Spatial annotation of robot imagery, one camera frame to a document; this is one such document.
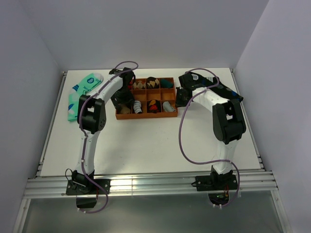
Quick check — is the mint green patterned sock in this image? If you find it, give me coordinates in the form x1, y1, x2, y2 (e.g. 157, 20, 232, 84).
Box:
67, 73, 104, 122

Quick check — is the dark teal rolled sock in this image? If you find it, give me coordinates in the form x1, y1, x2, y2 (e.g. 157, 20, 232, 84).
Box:
160, 79, 173, 89

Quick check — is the brown argyle rolled sock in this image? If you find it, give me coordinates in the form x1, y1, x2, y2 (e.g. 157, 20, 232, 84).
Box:
146, 77, 160, 89

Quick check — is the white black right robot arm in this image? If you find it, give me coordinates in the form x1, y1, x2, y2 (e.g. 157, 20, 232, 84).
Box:
175, 72, 246, 191

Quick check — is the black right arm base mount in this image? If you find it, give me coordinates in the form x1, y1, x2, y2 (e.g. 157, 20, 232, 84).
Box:
191, 167, 240, 207

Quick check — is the white striped rolled sock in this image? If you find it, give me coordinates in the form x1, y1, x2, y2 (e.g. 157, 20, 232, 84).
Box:
133, 100, 142, 114

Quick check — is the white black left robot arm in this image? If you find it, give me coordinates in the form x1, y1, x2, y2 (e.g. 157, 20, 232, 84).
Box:
69, 67, 136, 194

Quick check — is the tan brown ribbed sock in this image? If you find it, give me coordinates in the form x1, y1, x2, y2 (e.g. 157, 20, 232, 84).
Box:
119, 104, 131, 114

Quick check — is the aluminium table edge rail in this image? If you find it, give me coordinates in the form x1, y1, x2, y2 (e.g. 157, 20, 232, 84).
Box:
14, 70, 279, 200

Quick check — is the grey rolled sock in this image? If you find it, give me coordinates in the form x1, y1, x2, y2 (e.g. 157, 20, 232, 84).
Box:
162, 101, 176, 113

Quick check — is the orange compartment tray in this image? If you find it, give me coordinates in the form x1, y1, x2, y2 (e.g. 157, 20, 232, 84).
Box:
115, 77, 178, 120

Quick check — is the black red argyle rolled sock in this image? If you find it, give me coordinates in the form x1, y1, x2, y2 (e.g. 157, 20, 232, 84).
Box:
147, 100, 161, 114

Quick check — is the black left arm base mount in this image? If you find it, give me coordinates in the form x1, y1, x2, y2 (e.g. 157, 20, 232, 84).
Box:
65, 169, 111, 214

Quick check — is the beige argyle rolled sock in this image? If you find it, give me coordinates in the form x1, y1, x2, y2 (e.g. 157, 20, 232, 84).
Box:
132, 81, 146, 90

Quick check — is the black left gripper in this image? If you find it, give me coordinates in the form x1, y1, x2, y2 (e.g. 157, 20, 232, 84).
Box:
110, 86, 134, 112

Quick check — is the black blue patterned sock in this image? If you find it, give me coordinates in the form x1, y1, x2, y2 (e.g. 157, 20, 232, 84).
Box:
179, 72, 243, 102

